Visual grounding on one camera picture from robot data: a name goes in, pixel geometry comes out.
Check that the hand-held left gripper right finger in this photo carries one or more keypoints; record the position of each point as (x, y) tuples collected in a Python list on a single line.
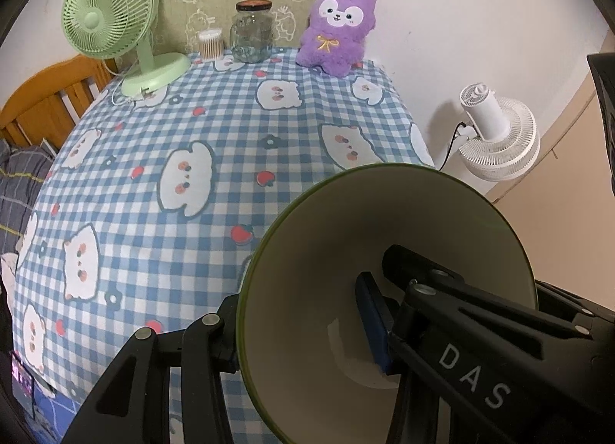
[(372, 324)]

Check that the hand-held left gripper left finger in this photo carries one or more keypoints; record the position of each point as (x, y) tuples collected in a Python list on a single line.
[(226, 333)]

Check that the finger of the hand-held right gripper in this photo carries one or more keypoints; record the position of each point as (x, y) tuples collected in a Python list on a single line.
[(581, 314), (504, 343)]

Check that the blue floral ceramic bowl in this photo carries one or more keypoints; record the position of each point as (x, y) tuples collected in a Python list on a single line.
[(307, 280)]

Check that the beige wooden door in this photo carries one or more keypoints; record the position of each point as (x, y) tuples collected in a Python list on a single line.
[(567, 213)]

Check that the blue bedsheet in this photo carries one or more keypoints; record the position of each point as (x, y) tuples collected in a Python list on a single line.
[(48, 415)]

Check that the white standing fan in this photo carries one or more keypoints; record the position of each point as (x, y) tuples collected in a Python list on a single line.
[(499, 136)]

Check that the smartphone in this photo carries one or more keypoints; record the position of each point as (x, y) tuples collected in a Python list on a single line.
[(21, 381)]

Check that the blue checkered tablecloth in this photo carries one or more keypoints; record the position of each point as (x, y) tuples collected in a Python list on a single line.
[(216, 103)]

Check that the grey plaid pillow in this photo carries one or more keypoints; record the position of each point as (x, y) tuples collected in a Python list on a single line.
[(19, 184)]

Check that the purple plush bunny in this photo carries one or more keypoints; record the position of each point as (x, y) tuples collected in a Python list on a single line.
[(331, 45)]

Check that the cotton swab container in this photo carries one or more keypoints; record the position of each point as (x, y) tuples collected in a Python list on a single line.
[(211, 45)]

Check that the glass jar with dark lid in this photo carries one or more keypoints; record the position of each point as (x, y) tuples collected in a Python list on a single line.
[(252, 35)]

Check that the wooden bed headboard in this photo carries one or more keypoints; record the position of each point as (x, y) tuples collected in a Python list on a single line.
[(33, 98)]

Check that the green desk fan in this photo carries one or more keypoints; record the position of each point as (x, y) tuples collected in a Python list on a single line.
[(96, 16)]

